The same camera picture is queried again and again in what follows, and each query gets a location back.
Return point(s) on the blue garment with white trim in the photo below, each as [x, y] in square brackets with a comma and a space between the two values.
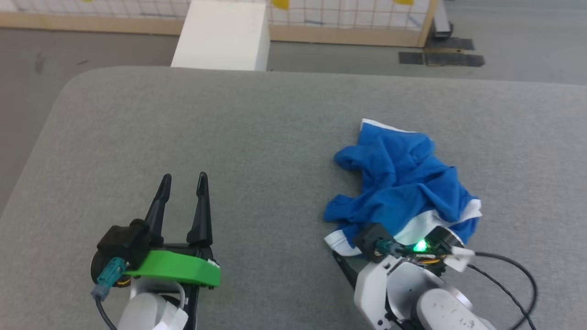
[399, 183]

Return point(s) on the long black floor mat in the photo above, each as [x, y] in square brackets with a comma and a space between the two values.
[440, 59]

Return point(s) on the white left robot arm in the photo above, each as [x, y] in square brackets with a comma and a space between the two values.
[146, 309]

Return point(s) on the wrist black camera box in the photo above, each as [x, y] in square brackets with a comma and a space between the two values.
[369, 240]
[123, 243]

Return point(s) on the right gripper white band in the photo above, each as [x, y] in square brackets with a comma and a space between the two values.
[373, 284]

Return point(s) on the small black floor mat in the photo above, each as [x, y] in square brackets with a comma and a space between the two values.
[449, 43]

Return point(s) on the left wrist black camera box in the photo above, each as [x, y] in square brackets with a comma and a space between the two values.
[123, 243]

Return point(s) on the lemon print grid partition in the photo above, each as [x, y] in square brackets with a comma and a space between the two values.
[321, 13]

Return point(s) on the white rectangular box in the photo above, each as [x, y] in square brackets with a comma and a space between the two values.
[222, 36]

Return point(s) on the metal panel foot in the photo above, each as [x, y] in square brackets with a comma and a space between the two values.
[442, 20]

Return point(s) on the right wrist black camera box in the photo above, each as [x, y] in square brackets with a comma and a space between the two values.
[369, 240]

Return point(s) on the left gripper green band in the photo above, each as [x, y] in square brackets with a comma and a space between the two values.
[183, 270]

